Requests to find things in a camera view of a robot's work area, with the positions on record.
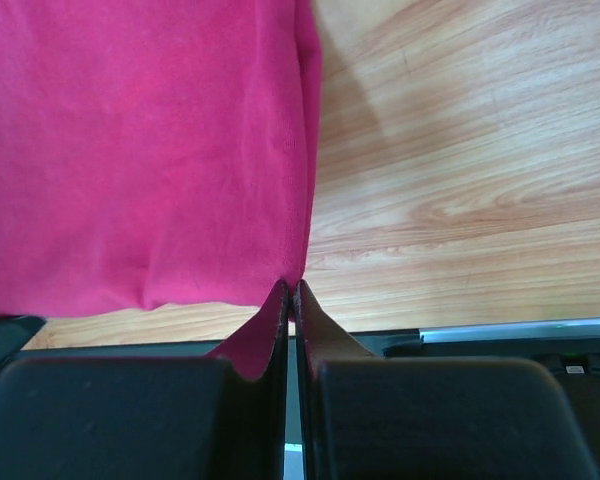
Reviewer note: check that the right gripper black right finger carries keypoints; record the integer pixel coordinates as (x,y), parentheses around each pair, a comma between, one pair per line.
(368,417)

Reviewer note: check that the aluminium frame rail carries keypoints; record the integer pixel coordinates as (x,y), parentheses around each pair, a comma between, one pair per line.
(554,329)

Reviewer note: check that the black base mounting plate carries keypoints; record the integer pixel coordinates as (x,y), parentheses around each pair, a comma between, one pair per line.
(569,349)

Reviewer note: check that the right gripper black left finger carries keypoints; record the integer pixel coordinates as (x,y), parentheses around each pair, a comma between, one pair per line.
(216,416)

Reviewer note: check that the red t shirt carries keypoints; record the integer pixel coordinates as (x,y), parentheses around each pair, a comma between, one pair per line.
(154,152)

